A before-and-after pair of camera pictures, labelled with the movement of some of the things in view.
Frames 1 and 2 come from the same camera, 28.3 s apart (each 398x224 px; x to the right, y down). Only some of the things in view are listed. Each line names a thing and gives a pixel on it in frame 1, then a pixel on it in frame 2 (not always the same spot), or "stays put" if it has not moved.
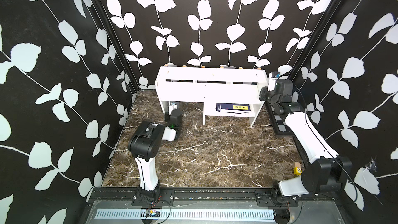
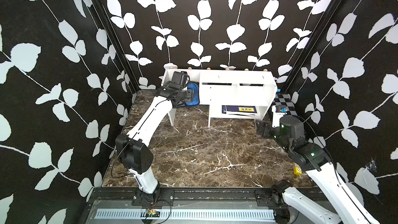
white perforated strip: x=137 y=214 stays put
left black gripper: x=166 y=119 to x=189 y=98
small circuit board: x=152 y=213 stays put
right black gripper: x=264 y=92 to x=268 y=126
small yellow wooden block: x=297 y=169 stays put
